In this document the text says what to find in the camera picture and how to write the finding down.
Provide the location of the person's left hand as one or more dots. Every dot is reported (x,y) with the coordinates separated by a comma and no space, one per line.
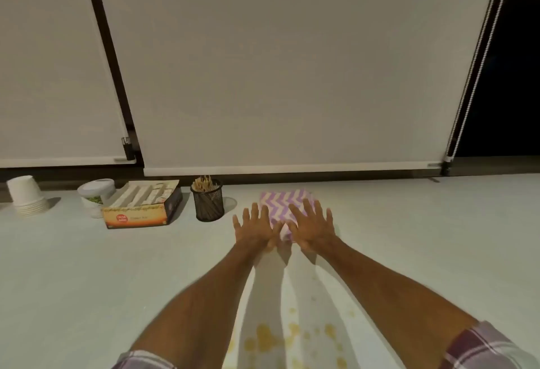
(255,231)

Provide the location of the person's right hand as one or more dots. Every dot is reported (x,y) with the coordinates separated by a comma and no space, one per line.
(314,231)

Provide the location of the purple white chevron cloth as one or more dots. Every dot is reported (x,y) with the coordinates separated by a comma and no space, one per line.
(280,204)

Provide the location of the orange liquid spill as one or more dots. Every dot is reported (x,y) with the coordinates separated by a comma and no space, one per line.
(263,335)

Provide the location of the person's right forearm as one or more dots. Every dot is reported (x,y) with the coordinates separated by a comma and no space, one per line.
(388,297)

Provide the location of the person's left forearm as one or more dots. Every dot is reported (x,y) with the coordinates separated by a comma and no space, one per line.
(202,297)

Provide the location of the black mesh holder cup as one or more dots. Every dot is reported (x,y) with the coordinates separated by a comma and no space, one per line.
(209,206)

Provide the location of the bundle of wooden sticks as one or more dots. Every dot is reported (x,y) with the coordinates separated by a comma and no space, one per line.
(203,183)

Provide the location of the orange cardboard tea box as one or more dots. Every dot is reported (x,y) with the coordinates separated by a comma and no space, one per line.
(139,216)

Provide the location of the row of white tea sachets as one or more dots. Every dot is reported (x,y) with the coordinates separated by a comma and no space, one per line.
(139,193)

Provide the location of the white plastic jar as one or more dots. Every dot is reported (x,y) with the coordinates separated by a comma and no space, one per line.
(95,193)

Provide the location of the wide grey roller blind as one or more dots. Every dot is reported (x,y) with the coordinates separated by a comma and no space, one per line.
(287,65)

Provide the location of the plaid left shirt sleeve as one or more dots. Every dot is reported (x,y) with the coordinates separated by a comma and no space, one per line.
(143,360)

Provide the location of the plaid shirt sleeve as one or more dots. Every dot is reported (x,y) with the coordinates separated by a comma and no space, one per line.
(485,347)
(143,360)

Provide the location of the dark window sill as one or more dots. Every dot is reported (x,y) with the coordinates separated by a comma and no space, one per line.
(485,165)

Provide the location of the plaid right shirt sleeve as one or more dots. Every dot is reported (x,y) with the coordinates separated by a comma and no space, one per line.
(485,347)

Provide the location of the stack of white paper cups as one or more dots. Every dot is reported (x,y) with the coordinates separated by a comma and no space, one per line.
(25,196)

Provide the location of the dark window pane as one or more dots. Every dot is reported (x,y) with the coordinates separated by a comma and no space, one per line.
(510,86)

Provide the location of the narrow grey roller blind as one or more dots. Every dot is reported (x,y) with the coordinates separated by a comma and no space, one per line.
(55,65)

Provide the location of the dark window frame post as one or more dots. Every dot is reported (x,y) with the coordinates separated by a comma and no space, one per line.
(107,44)

